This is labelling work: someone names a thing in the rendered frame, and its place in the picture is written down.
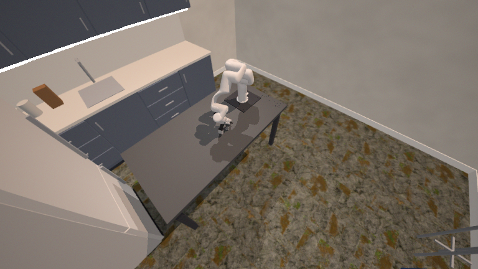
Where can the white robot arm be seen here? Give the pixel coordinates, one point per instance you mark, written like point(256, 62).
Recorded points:
point(238, 74)

